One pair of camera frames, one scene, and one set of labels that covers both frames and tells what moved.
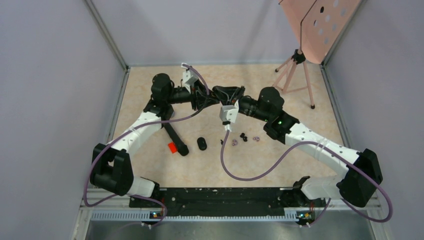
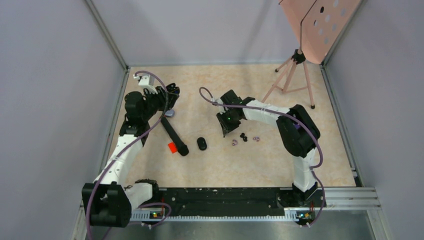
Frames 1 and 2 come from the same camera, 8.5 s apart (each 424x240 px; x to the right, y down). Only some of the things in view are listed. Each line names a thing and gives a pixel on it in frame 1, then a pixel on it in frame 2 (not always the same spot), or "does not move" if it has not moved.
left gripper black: x=199 y=97 -> x=166 y=99
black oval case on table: x=201 y=143 does not move
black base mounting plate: x=231 y=201 does not move
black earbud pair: x=245 y=138 does not move
